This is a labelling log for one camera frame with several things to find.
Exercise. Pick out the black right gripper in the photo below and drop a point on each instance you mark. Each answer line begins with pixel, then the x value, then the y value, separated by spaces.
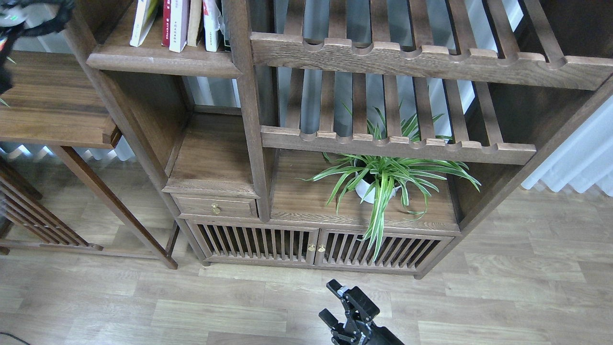
pixel 360 312

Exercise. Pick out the red paperback book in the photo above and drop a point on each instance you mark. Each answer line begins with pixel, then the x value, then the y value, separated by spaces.
pixel 166 14

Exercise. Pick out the yellow-green paperback book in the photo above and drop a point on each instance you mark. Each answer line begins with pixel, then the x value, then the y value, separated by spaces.
pixel 146 11

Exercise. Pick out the white lilac paperback book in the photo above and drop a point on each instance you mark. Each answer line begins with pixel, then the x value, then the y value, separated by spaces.
pixel 179 13

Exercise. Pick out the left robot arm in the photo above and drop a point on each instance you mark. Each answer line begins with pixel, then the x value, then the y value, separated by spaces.
pixel 13 18

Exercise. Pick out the brass cabinet door knobs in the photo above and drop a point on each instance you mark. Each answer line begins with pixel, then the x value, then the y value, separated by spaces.
pixel 320 248

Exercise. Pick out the spider plant in white pot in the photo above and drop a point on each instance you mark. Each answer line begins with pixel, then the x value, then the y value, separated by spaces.
pixel 386 175

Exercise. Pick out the dark wooden bookshelf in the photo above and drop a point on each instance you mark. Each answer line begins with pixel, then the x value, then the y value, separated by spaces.
pixel 496 84

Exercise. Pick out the white curtain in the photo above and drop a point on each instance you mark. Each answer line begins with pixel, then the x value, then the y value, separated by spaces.
pixel 583 160

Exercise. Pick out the white plastic-wrapped upright book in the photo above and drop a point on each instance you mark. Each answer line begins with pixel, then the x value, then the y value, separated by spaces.
pixel 213 22

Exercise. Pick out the dark upright book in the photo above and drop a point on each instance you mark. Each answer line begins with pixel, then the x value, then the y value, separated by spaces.
pixel 224 28

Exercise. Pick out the tan upright book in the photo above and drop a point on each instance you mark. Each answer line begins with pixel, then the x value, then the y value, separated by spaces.
pixel 194 23

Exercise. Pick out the wooden side table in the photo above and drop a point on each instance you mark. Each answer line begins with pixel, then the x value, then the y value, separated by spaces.
pixel 53 104

